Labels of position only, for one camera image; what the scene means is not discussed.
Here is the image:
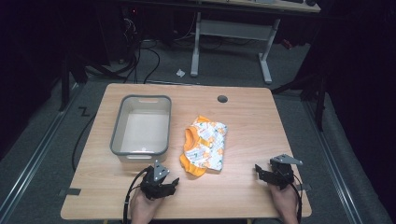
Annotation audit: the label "left hand-held gripper black cable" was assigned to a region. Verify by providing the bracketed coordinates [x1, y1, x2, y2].
[121, 167, 152, 224]

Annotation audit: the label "white bin with grey rim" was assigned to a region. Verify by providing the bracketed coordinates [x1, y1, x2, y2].
[109, 94, 173, 164]

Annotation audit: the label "hand-held gripper black cable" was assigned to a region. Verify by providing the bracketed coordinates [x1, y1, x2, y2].
[291, 173, 304, 224]
[121, 167, 152, 224]

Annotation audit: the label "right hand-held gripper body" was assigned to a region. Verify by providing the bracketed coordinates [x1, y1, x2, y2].
[269, 154, 304, 190]

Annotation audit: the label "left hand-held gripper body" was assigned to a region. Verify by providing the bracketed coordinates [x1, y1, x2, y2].
[139, 160, 172, 201]

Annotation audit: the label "thin black cable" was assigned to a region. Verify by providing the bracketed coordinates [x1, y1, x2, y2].
[71, 113, 98, 173]

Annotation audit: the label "dark computer tower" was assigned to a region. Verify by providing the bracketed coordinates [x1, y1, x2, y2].
[120, 5, 142, 63]

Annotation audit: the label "right hand-held gripper black cable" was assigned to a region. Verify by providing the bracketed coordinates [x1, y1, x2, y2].
[291, 173, 304, 224]

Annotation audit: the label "metal floor rail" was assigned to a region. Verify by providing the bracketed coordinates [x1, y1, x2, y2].
[0, 83, 82, 217]
[303, 100, 364, 224]

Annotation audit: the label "black metal stand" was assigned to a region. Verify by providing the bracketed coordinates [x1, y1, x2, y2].
[313, 74, 329, 133]
[58, 50, 89, 113]

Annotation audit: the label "orange and white printed garment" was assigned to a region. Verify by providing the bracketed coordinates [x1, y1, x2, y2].
[179, 115, 229, 178]

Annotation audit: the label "black floor cables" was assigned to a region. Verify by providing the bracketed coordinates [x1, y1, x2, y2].
[122, 38, 162, 85]

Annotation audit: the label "person's left hand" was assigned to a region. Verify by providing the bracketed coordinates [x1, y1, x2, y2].
[129, 188, 165, 224]

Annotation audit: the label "white-legged wooden desk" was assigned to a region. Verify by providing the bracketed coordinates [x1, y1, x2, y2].
[189, 0, 322, 85]

